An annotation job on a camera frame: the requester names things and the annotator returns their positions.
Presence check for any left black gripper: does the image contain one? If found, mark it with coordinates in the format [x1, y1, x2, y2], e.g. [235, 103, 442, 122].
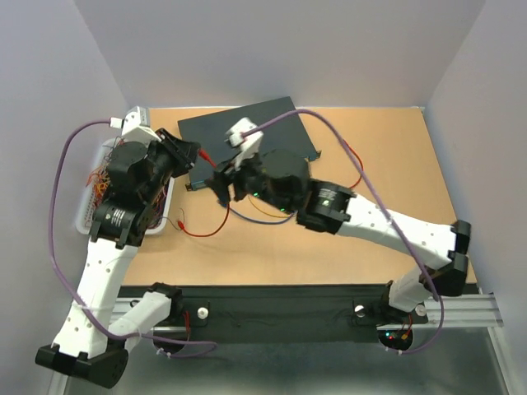
[142, 128, 202, 202]

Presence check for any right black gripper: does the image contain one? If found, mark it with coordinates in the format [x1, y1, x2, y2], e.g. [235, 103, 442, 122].
[204, 143, 296, 215]

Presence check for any yellow ethernet cable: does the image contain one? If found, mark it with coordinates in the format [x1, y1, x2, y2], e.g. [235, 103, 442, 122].
[249, 196, 289, 218]

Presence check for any blue ethernet cable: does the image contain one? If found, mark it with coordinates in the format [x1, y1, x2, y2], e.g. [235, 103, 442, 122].
[228, 201, 297, 225]

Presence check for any red ethernet cable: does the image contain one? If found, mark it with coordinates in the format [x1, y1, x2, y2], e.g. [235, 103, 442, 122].
[337, 137, 366, 190]
[175, 150, 231, 239]

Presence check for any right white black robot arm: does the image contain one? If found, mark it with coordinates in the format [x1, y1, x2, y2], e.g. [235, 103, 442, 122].
[205, 150, 471, 321]

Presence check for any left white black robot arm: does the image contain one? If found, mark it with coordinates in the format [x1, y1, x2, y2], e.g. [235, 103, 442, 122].
[35, 128, 200, 388]

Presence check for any white perforated plastic basket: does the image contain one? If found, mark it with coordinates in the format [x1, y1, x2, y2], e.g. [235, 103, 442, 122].
[75, 137, 175, 236]

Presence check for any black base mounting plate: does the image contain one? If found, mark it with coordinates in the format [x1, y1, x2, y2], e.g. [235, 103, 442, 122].
[123, 279, 481, 346]

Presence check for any dark blue network switch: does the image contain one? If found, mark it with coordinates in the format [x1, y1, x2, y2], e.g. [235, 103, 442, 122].
[178, 97, 320, 165]

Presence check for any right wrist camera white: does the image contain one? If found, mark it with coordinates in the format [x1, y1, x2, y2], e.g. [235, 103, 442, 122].
[226, 117, 264, 171]

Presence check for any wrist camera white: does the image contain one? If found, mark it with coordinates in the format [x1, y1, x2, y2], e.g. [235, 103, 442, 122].
[226, 117, 264, 171]
[110, 106, 161, 146]

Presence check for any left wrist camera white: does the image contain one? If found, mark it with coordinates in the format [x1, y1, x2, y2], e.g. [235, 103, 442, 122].
[110, 106, 161, 146]

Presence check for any tangled colourful cable pile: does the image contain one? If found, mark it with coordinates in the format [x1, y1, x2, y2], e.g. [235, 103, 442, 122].
[85, 137, 172, 230]

